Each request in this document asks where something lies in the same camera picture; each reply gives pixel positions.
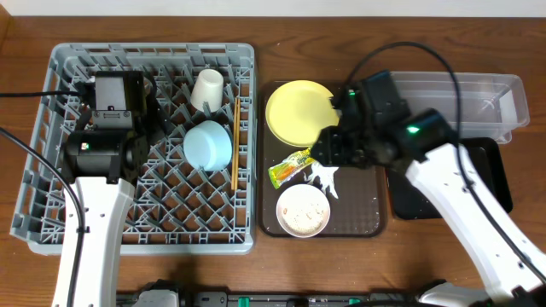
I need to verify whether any white tissue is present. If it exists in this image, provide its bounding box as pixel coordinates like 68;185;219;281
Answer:
304;161;339;199

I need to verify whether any green pandan cake wrapper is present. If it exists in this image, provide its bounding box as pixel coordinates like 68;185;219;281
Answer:
268;148;315;189

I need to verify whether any wooden chopsticks pair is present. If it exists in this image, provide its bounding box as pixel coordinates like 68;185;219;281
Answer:
231;97;241;193

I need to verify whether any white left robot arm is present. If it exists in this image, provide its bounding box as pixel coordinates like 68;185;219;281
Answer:
52;71;172;306

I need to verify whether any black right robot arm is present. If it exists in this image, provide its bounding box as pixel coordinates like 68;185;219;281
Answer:
311;88;545;306

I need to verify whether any grey dishwasher rack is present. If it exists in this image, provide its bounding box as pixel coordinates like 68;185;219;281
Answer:
31;43;258;255

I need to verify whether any light blue bowl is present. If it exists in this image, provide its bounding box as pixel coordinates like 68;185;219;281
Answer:
183;120;233;171

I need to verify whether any white plastic cup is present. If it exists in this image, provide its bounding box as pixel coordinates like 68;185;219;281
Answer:
190;68;224;113

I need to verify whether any dark brown serving tray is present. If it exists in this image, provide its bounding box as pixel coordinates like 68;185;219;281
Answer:
256;81;386;238

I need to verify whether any yellow plate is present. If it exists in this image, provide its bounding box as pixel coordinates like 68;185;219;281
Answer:
265;80;340;148

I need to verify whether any white bowl with food residue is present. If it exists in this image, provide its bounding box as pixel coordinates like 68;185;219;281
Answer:
276;184;330;238

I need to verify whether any black plastic bin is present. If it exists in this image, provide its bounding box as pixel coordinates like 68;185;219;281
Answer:
386;137;514;220

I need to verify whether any clear plastic bin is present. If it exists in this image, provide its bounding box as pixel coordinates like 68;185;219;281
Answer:
392;72;530;144

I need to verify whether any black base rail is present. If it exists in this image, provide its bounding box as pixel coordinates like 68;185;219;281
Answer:
115;280;420;307

